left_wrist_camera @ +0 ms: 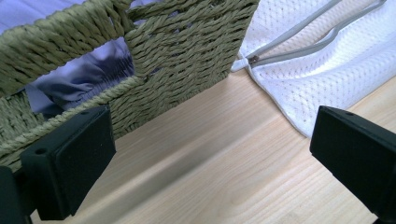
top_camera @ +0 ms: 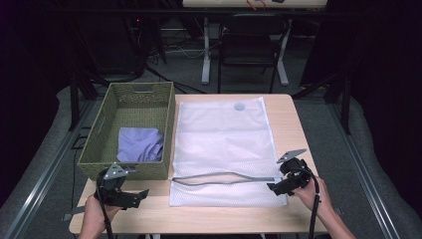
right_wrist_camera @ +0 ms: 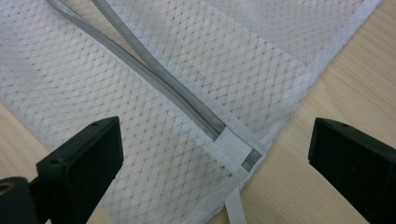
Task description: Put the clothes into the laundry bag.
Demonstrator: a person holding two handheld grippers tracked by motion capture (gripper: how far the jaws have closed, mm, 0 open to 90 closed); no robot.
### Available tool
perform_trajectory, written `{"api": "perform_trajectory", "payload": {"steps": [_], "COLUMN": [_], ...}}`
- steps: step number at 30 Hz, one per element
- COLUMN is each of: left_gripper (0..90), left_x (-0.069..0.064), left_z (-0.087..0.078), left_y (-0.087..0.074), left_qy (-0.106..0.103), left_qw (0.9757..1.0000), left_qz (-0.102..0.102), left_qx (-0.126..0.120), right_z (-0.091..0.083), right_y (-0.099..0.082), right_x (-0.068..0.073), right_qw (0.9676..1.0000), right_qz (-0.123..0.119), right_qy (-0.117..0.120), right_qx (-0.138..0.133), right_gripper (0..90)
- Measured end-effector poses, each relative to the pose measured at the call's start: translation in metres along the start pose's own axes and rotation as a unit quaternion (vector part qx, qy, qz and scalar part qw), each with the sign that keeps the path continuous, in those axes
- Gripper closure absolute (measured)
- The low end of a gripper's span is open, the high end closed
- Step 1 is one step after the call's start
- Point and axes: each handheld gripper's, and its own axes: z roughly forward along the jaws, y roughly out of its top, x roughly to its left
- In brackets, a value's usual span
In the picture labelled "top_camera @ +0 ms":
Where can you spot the grey tape piece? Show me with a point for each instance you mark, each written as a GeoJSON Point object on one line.
{"type": "Point", "coordinates": [339, 211]}
{"type": "Point", "coordinates": [74, 212]}

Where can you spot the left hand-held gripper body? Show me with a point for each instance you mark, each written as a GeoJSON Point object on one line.
{"type": "Point", "coordinates": [111, 189]}

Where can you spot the purple cloth garment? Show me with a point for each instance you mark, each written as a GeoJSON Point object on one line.
{"type": "Point", "coordinates": [139, 146]}

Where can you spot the white mesh laundry bag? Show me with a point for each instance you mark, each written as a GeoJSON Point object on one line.
{"type": "Point", "coordinates": [225, 142]}

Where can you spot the black metal stand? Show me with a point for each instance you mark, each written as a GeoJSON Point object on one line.
{"type": "Point", "coordinates": [74, 103]}
{"type": "Point", "coordinates": [346, 106]}

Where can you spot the white-legged desk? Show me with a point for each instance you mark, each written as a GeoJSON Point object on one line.
{"type": "Point", "coordinates": [206, 59]}

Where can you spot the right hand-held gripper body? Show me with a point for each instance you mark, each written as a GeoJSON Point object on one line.
{"type": "Point", "coordinates": [297, 174]}

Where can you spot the person's right hand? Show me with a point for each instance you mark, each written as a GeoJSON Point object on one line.
{"type": "Point", "coordinates": [310, 195]}

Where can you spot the dark round table grommet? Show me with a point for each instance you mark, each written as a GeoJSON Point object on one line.
{"type": "Point", "coordinates": [239, 106]}

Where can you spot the green woven basket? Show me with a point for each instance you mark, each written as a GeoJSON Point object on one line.
{"type": "Point", "coordinates": [132, 109]}

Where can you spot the metal floor rail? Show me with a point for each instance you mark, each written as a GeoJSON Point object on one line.
{"type": "Point", "coordinates": [43, 179]}
{"type": "Point", "coordinates": [365, 179]}

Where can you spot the person's left hand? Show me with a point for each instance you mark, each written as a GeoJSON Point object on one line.
{"type": "Point", "coordinates": [96, 212]}

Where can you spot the black folding chair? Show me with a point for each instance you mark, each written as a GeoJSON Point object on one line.
{"type": "Point", "coordinates": [249, 43]}

